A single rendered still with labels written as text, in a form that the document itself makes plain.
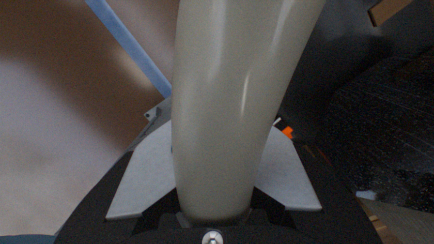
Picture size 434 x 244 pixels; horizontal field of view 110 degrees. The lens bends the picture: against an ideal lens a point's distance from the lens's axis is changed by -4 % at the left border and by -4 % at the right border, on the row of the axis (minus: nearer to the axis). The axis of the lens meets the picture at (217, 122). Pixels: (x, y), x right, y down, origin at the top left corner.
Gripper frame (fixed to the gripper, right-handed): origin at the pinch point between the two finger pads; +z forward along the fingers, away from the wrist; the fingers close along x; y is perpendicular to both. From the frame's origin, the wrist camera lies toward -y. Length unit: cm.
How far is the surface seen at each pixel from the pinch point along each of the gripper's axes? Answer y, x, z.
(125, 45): -1, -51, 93
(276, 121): 48, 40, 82
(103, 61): 7, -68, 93
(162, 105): 36, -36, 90
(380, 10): -13, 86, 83
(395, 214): 51, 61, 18
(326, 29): -5, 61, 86
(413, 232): 60, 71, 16
